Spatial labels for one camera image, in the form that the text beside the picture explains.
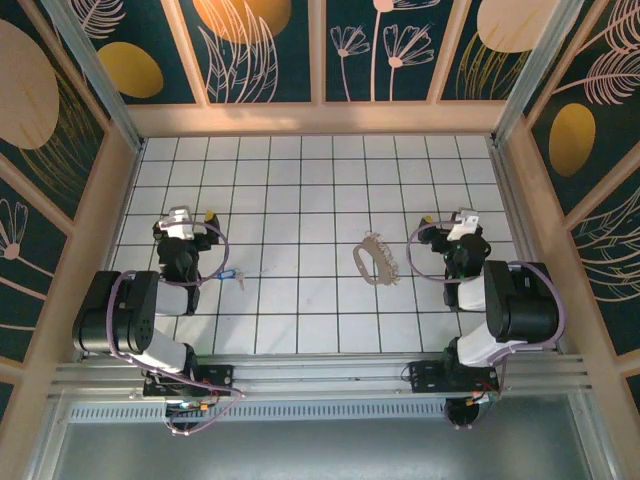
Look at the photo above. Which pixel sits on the silver key with blue tag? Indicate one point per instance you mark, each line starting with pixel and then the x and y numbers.
pixel 228 275

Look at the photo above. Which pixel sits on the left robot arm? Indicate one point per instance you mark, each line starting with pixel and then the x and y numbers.
pixel 125 310

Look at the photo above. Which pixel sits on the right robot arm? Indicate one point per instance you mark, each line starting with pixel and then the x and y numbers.
pixel 520 300

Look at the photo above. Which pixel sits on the grey metal panel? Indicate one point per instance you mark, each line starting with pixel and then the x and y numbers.
pixel 320 450

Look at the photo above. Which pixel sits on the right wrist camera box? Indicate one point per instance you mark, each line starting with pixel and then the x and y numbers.
pixel 462 227

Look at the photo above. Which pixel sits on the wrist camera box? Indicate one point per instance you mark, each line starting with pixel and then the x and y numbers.
pixel 462 227
pixel 177 227

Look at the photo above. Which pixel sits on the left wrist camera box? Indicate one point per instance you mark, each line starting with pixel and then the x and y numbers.
pixel 177 227

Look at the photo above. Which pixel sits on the aluminium side rail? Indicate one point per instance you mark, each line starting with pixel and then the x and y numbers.
pixel 511 200

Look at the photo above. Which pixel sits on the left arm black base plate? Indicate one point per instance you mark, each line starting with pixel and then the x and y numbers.
pixel 220 375

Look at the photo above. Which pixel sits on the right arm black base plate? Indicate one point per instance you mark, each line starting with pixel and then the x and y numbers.
pixel 425 377

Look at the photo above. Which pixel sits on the aluminium corner post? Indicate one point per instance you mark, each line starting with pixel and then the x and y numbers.
pixel 532 75
pixel 104 85

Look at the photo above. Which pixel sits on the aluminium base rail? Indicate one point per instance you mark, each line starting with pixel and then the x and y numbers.
pixel 325 375

